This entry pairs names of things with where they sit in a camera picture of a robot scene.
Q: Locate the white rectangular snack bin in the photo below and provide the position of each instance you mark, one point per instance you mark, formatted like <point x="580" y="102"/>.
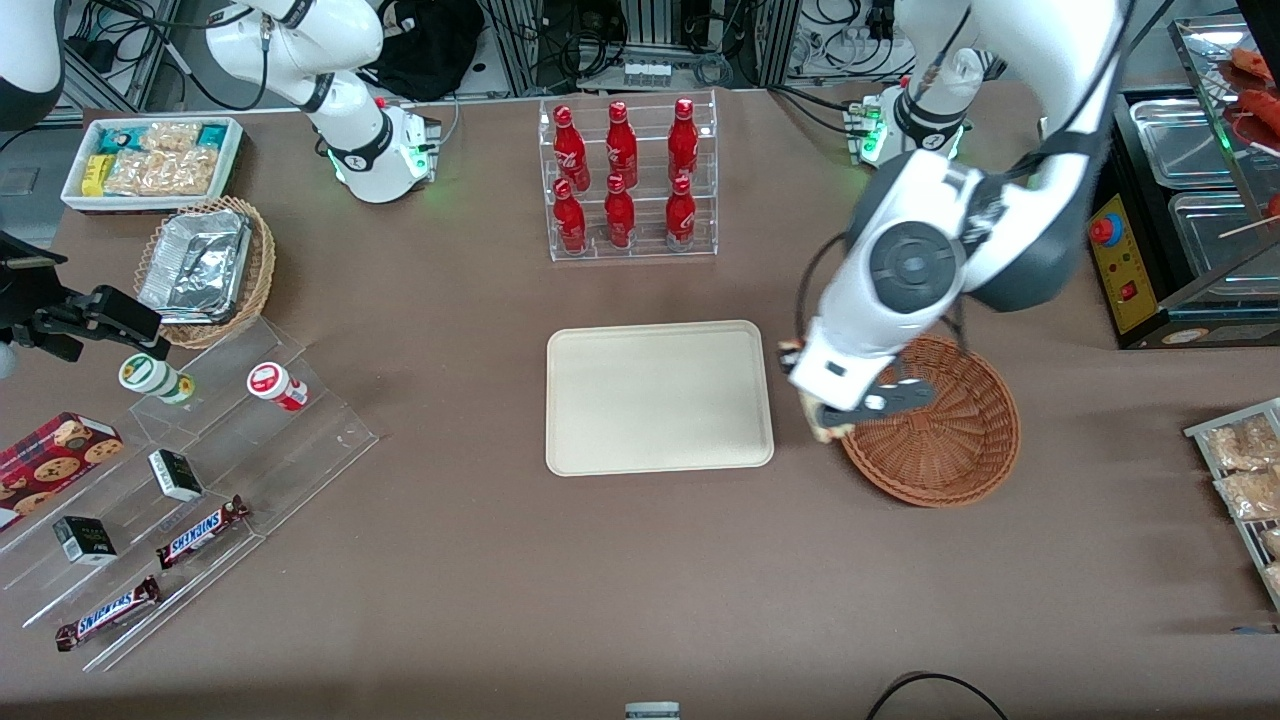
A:
<point x="72" y="198"/>

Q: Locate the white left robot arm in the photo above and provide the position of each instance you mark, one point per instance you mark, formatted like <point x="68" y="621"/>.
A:
<point x="1050" y="60"/>

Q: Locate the grey device at table edge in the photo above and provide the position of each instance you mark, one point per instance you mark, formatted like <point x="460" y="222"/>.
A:
<point x="652" y="711"/>

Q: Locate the red cookie box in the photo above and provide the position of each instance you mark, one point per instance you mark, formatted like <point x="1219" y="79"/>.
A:
<point x="55" y="465"/>

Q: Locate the teal snack packet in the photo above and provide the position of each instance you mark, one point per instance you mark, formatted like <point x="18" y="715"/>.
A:
<point x="117" y="139"/>
<point x="212" y="136"/>

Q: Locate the clear cracker snack bag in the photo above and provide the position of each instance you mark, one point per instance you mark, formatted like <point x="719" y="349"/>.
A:
<point x="1240" y="445"/>
<point x="1250" y="495"/>

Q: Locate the snickers chocolate bar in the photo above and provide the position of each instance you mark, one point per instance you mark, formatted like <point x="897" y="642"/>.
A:
<point x="108" y="613"/>
<point x="200" y="533"/>

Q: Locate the yellow snack packet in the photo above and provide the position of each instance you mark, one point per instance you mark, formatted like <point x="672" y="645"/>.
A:
<point x="94" y="176"/>

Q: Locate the orange sausage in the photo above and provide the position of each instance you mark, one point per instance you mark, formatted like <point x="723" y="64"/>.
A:
<point x="1252" y="64"/>

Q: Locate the red sausage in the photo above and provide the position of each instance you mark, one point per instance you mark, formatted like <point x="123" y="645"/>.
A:
<point x="1262" y="108"/>

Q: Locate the beige plastic tray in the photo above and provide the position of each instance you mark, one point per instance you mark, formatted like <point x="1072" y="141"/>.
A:
<point x="655" y="400"/>

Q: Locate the red lid cup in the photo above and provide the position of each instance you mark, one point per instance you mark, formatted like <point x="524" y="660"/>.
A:
<point x="275" y="385"/>

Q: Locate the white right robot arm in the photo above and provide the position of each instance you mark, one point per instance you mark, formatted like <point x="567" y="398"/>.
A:
<point x="350" y="120"/>

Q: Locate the brown wicker basket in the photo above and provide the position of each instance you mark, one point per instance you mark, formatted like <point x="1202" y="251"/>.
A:
<point x="950" y="450"/>

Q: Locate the grey snack tray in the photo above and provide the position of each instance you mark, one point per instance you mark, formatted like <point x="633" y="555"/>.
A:
<point x="1200" y="432"/>

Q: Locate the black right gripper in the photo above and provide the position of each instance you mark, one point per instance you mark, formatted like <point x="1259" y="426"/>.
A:
<point x="28" y="301"/>

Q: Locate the white power strip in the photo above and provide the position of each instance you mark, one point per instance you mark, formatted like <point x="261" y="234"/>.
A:
<point x="647" y="73"/>

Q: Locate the black bag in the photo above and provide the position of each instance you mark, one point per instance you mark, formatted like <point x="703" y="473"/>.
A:
<point x="430" y="45"/>

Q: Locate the clear acrylic step display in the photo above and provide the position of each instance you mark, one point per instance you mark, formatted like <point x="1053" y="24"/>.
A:
<point x="300" y="450"/>

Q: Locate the small black box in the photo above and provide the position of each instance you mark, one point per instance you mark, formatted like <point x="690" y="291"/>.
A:
<point x="85" y="540"/>
<point x="175" y="475"/>

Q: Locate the black food warmer machine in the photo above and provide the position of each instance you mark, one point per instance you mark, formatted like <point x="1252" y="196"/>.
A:
<point x="1130" y="290"/>

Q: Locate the red cola bottle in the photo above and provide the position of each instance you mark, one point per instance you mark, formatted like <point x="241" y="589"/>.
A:
<point x="619" y="218"/>
<point x="683" y="142"/>
<point x="572" y="150"/>
<point x="569" y="222"/>
<point x="680" y="218"/>
<point x="621" y="148"/>

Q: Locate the clear peanut snack bag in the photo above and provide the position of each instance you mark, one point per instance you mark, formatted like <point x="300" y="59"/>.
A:
<point x="165" y="172"/>
<point x="170" y="136"/>

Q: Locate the light wicker basket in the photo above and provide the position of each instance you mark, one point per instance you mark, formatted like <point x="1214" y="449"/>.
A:
<point x="262" y="270"/>

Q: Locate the green lid cup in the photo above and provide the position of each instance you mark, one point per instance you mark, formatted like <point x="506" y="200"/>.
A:
<point x="150" y="376"/>

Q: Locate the aluminium foil tray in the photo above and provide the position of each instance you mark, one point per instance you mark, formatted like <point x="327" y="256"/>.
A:
<point x="195" y="265"/>

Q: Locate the clear acrylic bottle rack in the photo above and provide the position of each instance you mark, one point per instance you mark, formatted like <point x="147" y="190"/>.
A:
<point x="645" y="250"/>

